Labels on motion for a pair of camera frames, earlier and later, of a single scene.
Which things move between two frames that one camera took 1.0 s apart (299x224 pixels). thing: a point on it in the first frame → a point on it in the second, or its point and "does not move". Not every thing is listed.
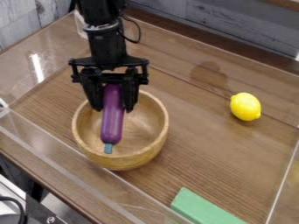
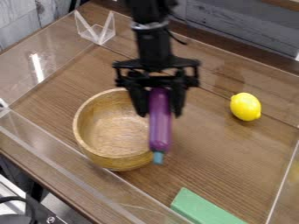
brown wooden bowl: [144, 135] does not move
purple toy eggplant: [112, 117] → [160, 122]
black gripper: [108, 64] → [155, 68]
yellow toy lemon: [245, 107] does not move
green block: [200, 210] does not move
